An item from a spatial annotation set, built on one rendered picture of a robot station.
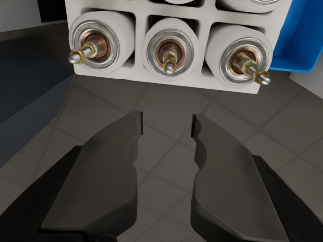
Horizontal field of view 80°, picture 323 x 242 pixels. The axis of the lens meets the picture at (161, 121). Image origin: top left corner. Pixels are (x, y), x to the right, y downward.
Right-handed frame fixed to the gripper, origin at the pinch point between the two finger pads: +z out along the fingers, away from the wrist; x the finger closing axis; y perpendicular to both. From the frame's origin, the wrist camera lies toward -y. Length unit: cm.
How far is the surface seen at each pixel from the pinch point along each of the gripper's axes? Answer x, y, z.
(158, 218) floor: -2, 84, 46
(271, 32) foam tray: 18.0, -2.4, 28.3
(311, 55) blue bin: 31.9, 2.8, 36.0
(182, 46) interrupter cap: 1.8, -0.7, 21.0
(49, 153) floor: -46, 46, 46
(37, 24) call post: -25.4, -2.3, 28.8
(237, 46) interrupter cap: 10.1, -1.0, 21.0
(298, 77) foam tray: 35, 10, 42
